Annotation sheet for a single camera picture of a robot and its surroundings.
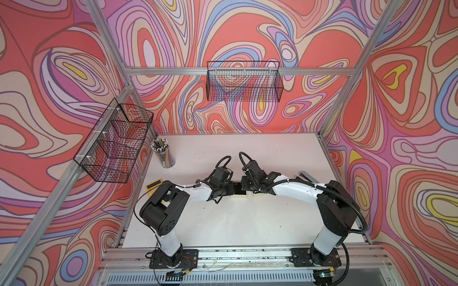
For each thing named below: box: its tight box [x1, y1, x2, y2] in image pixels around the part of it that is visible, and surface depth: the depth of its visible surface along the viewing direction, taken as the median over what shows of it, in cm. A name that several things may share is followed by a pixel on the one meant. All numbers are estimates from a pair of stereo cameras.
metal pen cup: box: [150, 137, 176, 169], surface depth 95 cm
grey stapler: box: [295, 171, 321, 184], surface depth 98 cm
